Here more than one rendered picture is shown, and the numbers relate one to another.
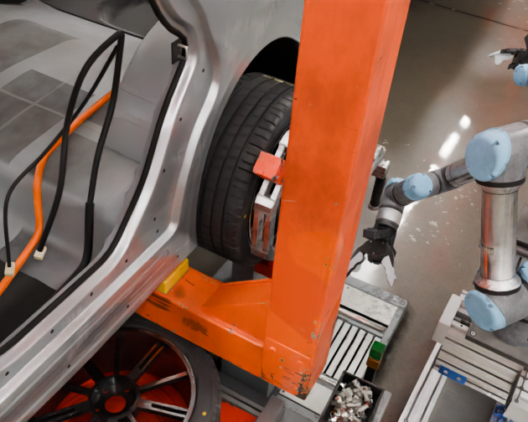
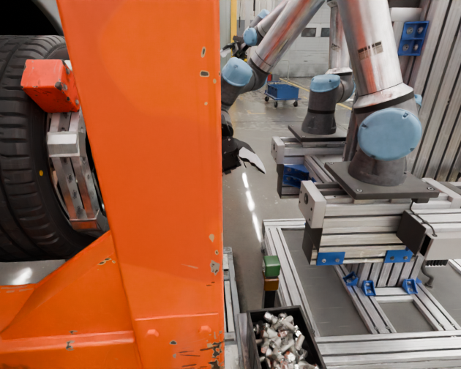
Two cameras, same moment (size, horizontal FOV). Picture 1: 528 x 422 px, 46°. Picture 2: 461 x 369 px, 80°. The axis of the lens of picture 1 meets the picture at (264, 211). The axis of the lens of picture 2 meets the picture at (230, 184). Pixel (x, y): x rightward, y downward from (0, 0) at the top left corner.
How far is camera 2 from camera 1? 1.34 m
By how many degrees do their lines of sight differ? 29
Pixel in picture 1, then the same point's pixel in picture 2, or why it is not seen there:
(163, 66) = not seen: outside the picture
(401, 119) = not seen: hidden behind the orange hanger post
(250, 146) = (11, 69)
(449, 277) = (243, 225)
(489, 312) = (410, 122)
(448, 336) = (328, 213)
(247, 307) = (81, 286)
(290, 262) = (124, 116)
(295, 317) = (173, 250)
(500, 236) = (384, 20)
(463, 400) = (320, 288)
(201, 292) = (2, 312)
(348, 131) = not seen: outside the picture
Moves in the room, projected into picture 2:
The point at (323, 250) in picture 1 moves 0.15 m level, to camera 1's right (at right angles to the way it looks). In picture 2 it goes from (189, 31) to (298, 35)
